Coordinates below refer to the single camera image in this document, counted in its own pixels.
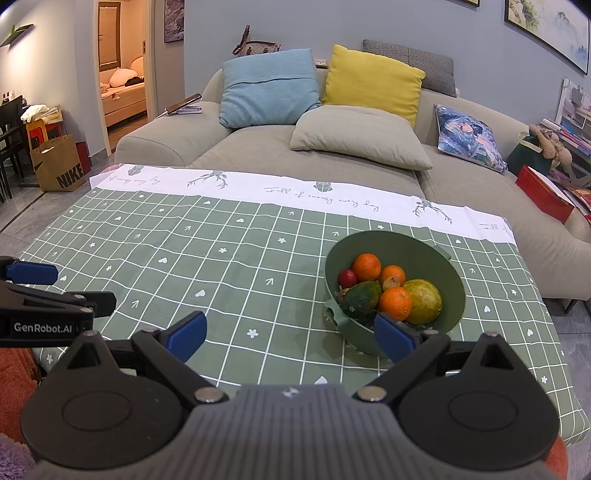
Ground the pile of magazines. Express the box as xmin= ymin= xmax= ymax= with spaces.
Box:
xmin=539 ymin=117 xmax=591 ymax=217

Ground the green checked tablecloth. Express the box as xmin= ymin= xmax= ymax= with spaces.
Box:
xmin=18 ymin=162 xmax=591 ymax=446

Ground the wall shelf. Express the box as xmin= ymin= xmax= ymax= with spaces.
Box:
xmin=0 ymin=23 xmax=36 ymax=48

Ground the yellow pillow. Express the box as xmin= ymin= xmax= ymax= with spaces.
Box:
xmin=320 ymin=44 xmax=427 ymax=128

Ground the orange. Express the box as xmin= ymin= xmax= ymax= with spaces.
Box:
xmin=381 ymin=265 xmax=407 ymax=289
xmin=353 ymin=253 xmax=383 ymax=282
xmin=378 ymin=287 xmax=413 ymax=322

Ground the beige sofa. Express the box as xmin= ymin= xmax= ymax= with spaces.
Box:
xmin=113 ymin=65 xmax=591 ymax=302

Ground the bed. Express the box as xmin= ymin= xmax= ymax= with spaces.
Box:
xmin=100 ymin=52 xmax=148 ymax=128

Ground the grey patterned pillow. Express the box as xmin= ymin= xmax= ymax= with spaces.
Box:
xmin=362 ymin=39 xmax=458 ymax=98

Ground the green avocado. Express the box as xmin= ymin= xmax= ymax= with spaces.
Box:
xmin=342 ymin=280 xmax=383 ymax=317

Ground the brown paper bag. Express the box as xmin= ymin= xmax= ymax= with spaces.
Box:
xmin=30 ymin=134 xmax=91 ymax=193

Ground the patterned handbag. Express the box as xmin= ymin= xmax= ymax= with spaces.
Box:
xmin=232 ymin=25 xmax=282 ymax=57

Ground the blue pillow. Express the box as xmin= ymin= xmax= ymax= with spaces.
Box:
xmin=219 ymin=47 xmax=323 ymax=129

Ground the purple fuzzy cloth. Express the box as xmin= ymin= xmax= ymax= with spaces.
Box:
xmin=0 ymin=433 xmax=35 ymax=480

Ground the tablet on stand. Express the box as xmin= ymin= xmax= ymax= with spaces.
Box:
xmin=165 ymin=93 xmax=203 ymax=116

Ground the framed landscape painting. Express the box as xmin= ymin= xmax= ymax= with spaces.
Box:
xmin=503 ymin=0 xmax=590 ymax=75

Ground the red plastic stool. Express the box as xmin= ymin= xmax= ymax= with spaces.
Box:
xmin=26 ymin=120 xmax=64 ymax=151

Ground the beige pillow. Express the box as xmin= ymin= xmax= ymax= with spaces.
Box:
xmin=289 ymin=104 xmax=434 ymax=171

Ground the orange fleece cloth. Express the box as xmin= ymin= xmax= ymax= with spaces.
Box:
xmin=0 ymin=347 xmax=40 ymax=445

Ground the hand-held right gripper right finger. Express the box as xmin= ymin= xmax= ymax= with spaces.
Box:
xmin=353 ymin=314 xmax=515 ymax=404

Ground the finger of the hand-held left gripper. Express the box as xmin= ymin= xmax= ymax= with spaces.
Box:
xmin=0 ymin=259 xmax=60 ymax=286
xmin=0 ymin=285 xmax=117 ymax=319

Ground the white bundle on stool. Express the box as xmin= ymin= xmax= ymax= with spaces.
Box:
xmin=20 ymin=103 xmax=62 ymax=125

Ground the green colander bowl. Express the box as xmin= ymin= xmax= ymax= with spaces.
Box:
xmin=323 ymin=230 xmax=467 ymax=359

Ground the red box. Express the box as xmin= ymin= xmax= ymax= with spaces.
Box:
xmin=515 ymin=165 xmax=576 ymax=225

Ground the dark wooden chair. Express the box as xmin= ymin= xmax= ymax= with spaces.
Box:
xmin=0 ymin=94 xmax=29 ymax=204

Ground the brown plush toy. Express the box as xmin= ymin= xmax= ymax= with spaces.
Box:
xmin=529 ymin=124 xmax=574 ymax=172

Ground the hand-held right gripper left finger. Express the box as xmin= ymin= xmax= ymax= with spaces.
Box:
xmin=67 ymin=311 xmax=230 ymax=406

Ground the red gift bag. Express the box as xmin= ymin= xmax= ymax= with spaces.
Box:
xmin=76 ymin=140 xmax=92 ymax=177

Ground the dark green tote bag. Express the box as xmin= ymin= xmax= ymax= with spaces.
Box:
xmin=505 ymin=131 xmax=555 ymax=179

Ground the printed figure pillow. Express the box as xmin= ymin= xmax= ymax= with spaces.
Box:
xmin=434 ymin=103 xmax=509 ymax=174

